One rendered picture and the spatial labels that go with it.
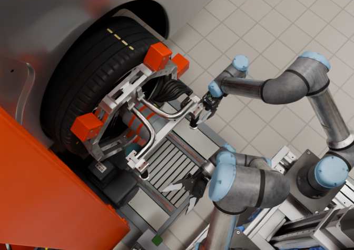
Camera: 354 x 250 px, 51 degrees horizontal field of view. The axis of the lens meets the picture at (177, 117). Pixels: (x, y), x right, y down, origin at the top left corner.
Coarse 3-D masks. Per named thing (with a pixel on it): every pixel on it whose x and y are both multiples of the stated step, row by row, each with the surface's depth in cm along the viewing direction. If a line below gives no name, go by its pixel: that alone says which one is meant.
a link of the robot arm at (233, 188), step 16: (224, 176) 109; (240, 176) 109; (256, 176) 109; (224, 192) 108; (240, 192) 108; (256, 192) 108; (224, 208) 113; (240, 208) 112; (224, 224) 119; (208, 240) 128; (224, 240) 124
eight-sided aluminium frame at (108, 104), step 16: (144, 64) 153; (128, 80) 150; (144, 80) 151; (112, 96) 148; (128, 96) 149; (96, 112) 149; (112, 112) 146; (128, 128) 195; (96, 144) 157; (112, 144) 188; (128, 144) 193; (96, 160) 174
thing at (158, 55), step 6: (150, 48) 151; (156, 48) 151; (162, 48) 153; (168, 48) 155; (150, 54) 152; (156, 54) 151; (162, 54) 150; (168, 54) 152; (144, 60) 155; (150, 60) 153; (156, 60) 152; (162, 60) 151; (168, 60) 156; (156, 66) 153; (162, 66) 156
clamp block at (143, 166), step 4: (132, 152) 157; (128, 156) 156; (128, 160) 156; (144, 160) 156; (140, 164) 155; (144, 164) 155; (148, 164) 155; (136, 168) 155; (140, 168) 154; (144, 168) 155; (140, 172) 155
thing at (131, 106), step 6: (126, 102) 152; (132, 102) 155; (132, 108) 157; (138, 114) 156; (144, 120) 155; (150, 126) 154; (150, 132) 154; (150, 138) 153; (150, 144) 152; (144, 150) 151; (132, 156) 151; (138, 156) 150
